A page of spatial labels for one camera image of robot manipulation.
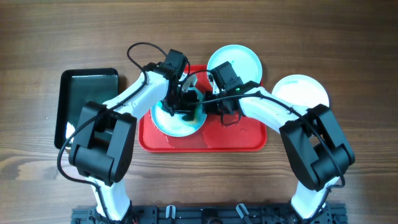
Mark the green yellow sponge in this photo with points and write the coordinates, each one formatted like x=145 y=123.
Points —
x=190 y=115

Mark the white plate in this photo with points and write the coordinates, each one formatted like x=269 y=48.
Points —
x=301 y=90

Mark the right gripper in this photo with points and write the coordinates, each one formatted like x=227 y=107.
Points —
x=209 y=96

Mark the light blue plate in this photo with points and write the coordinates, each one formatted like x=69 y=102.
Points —
x=244 y=61
x=174 y=125

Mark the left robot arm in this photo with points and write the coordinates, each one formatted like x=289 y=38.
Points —
x=102 y=143

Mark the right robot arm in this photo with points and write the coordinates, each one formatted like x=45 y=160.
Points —
x=317 y=149

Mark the black rectangular tray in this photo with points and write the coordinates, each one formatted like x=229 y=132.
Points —
x=77 y=87

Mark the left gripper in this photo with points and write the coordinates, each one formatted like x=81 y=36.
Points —
x=188 y=108

